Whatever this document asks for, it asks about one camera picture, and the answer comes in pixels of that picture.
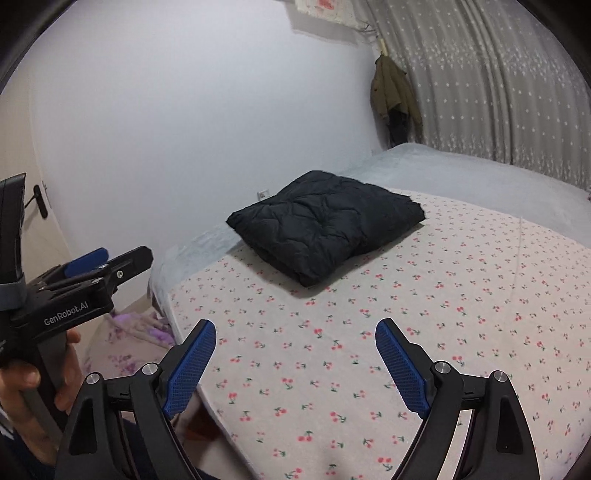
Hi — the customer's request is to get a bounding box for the purple floral cloth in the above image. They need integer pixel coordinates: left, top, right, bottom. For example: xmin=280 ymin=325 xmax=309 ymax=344
xmin=87 ymin=308 xmax=177 ymax=386

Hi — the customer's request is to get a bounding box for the black door handle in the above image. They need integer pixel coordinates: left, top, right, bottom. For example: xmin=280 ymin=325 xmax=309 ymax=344
xmin=25 ymin=185 xmax=49 ymax=219

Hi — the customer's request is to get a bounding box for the black quilted jacket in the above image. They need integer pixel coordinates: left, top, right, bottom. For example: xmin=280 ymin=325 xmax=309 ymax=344
xmin=226 ymin=170 xmax=426 ymax=288

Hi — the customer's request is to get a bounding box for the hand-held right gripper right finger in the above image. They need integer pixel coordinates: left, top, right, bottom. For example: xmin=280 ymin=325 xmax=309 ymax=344
xmin=375 ymin=318 xmax=541 ymax=480

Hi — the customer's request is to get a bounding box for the wall poster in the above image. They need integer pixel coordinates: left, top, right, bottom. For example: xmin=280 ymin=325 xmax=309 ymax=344
xmin=288 ymin=0 xmax=376 ymax=47

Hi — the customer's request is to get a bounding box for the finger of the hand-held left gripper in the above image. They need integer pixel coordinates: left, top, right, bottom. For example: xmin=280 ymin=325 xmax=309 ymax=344
xmin=36 ymin=246 xmax=154 ymax=296
xmin=44 ymin=247 xmax=110 ymax=283

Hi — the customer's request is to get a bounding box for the person's left forearm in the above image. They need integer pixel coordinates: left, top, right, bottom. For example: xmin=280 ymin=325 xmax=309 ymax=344
xmin=0 ymin=405 xmax=63 ymax=480

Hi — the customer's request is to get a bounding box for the olive hanging jacket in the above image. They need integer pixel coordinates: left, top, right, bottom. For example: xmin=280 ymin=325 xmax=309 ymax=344
xmin=370 ymin=54 xmax=423 ymax=149

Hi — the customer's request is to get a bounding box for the light grey bed sheet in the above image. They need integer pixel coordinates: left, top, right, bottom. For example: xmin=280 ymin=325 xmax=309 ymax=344
xmin=148 ymin=142 xmax=591 ymax=319

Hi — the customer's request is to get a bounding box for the person's left hand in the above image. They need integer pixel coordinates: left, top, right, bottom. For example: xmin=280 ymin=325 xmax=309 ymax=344
xmin=0 ymin=329 xmax=89 ymax=418

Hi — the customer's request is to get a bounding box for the cherry print bed blanket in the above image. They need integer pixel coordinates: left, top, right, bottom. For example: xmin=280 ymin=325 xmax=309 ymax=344
xmin=168 ymin=187 xmax=591 ymax=480

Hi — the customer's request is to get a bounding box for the grey dotted curtain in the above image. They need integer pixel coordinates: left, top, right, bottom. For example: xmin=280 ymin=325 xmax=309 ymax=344
xmin=360 ymin=0 xmax=591 ymax=195

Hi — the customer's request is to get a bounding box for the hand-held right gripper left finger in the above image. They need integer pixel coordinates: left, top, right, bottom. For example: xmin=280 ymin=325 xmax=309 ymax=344
xmin=54 ymin=318 xmax=218 ymax=480

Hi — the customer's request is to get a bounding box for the cream door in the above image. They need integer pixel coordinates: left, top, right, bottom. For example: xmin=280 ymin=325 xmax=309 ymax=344
xmin=0 ymin=69 xmax=75 ymax=282

